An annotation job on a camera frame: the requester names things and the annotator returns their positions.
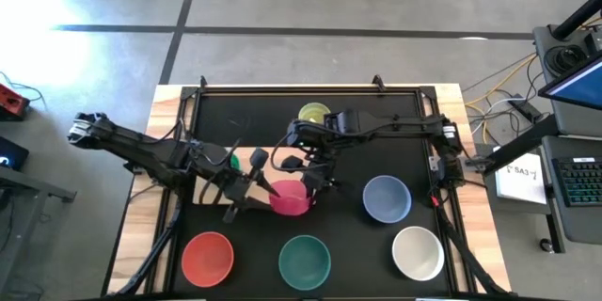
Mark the computer monitor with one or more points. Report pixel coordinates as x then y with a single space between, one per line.
583 87

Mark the black pole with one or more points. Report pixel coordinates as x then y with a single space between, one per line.
578 16

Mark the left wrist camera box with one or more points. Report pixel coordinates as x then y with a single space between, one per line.
258 156

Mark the white paper label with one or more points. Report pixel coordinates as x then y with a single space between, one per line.
519 183

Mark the backlit black keyboard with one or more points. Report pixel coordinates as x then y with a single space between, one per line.
581 181

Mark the dark device with blue light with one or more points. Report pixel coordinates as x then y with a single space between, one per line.
11 153

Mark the yellow bowl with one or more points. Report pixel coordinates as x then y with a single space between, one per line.
312 112

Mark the black clamp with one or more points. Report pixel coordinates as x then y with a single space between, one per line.
202 83
378 83

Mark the red bowl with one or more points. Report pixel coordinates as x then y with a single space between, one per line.
207 259

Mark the grey cart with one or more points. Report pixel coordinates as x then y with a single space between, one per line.
576 124

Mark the black table mat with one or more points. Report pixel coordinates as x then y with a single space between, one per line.
357 254

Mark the green bowl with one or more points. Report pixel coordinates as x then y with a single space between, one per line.
234 163

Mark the black caster wheel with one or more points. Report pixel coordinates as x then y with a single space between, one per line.
547 245

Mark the white bowl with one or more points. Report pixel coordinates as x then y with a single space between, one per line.
417 254

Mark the teal bowl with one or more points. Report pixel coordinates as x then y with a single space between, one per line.
305 263

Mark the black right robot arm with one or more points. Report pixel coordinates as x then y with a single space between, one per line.
385 124

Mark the black power strip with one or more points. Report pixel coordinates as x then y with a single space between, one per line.
524 109

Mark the red box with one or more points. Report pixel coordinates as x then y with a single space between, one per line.
11 103

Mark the small red tag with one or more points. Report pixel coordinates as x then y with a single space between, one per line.
435 201

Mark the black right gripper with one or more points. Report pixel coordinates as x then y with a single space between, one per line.
317 169

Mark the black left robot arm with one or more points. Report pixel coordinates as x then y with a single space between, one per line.
141 150

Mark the black diagonal beam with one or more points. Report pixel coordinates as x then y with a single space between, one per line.
522 143

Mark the blue bowl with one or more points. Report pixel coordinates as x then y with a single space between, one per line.
386 200

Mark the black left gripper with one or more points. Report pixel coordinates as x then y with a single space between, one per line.
235 190

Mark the wooden cutting board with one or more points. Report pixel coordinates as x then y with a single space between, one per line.
210 196

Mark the grey metal desk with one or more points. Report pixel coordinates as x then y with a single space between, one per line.
42 189

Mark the pink bowl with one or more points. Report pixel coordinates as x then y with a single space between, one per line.
291 200

